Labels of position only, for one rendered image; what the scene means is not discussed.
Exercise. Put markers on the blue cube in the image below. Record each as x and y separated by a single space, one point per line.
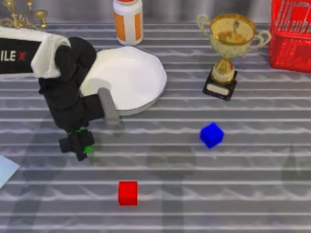
211 135

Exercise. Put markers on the green object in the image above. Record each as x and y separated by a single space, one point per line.
87 148

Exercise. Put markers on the red plastic basket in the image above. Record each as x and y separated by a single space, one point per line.
291 36

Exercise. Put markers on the gold trophy cup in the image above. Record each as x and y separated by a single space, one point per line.
228 48

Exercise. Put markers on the light blue paper sheet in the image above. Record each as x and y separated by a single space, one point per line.
6 170

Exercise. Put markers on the white round plate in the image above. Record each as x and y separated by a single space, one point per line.
133 77

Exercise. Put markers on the red cube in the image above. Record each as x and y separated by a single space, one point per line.
128 193

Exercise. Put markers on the gold candelabra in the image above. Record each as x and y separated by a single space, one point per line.
17 17

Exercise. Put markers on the white and orange bottle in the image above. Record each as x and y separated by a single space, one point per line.
128 21

